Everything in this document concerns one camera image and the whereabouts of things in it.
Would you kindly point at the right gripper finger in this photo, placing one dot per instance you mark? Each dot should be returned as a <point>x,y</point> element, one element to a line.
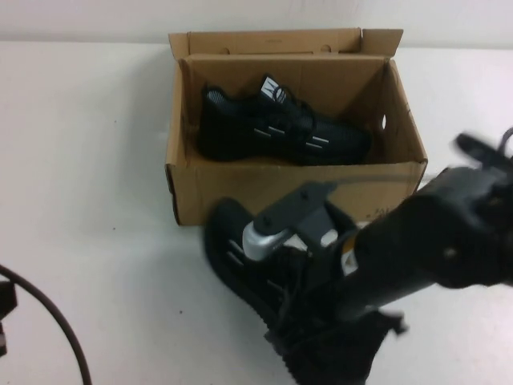
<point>272,335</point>

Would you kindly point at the grey right camera mount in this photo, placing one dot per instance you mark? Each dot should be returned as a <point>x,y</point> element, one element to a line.
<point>288,204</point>

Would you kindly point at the brown cardboard shoe box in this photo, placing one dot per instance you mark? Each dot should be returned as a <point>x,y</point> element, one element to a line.
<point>192,192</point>

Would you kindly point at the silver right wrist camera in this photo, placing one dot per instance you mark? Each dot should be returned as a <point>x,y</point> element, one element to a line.
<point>260,244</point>

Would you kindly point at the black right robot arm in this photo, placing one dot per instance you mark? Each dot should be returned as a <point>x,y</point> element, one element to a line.
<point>421,240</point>

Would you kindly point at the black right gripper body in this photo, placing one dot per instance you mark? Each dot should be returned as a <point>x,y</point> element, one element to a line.
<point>324,301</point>

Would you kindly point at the black knit sneaker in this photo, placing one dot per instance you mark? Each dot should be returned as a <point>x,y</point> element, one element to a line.
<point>224,224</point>
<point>240,124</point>

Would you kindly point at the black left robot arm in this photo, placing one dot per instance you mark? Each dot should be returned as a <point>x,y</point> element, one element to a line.
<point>8,301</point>

